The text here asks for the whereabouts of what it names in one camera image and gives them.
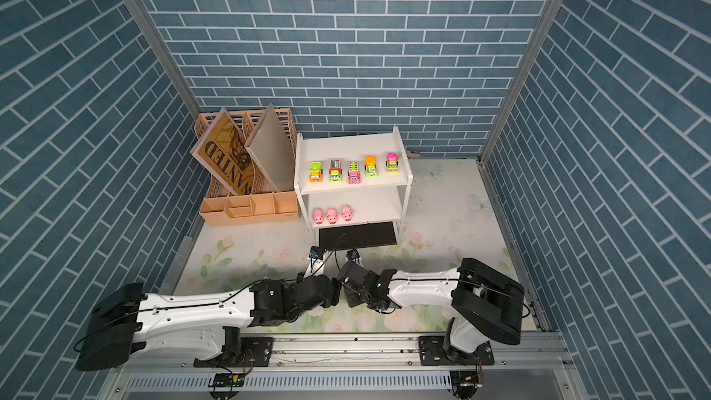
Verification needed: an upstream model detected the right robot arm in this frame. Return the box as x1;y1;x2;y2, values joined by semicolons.
338;259;527;365

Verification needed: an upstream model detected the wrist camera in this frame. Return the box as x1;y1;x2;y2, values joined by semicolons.
305;246;328;277
346;249;360;264

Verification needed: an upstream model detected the pink green toy truck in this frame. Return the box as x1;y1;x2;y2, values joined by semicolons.
308;161;323;183

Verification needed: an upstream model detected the orange green toy car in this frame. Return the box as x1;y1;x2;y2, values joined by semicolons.
365;156;379;179

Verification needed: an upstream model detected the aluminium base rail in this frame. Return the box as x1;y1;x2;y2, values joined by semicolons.
112;331;575;374

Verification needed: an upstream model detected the pink pig toy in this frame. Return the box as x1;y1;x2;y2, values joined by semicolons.
341;205;354;221
312;209;324;225
326;207;339;225

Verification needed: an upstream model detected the green striped toy car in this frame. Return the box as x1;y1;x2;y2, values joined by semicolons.
347;161;361;185

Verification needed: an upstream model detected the pink green toy car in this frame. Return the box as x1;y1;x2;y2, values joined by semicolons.
386;153;399;173

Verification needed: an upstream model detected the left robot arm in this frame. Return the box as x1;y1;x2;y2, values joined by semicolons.
74;275;341;372

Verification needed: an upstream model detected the white three-tier shelf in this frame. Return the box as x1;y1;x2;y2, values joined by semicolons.
294;128;413;250

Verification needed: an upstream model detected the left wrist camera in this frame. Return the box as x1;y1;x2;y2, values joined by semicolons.
305;246;328;277

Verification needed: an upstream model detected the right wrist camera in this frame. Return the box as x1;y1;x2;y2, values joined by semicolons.
346;249;360;264

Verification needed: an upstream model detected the wanted poster book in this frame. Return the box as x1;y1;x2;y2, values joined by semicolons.
191;107;256;196

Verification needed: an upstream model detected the floral table mat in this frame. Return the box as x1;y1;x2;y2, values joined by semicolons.
173;159;517;333

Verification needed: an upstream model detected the peach desk file organizer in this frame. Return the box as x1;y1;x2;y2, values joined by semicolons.
191;106;299;227

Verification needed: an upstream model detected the beige board book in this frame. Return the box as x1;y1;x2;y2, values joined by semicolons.
243;106;296;194

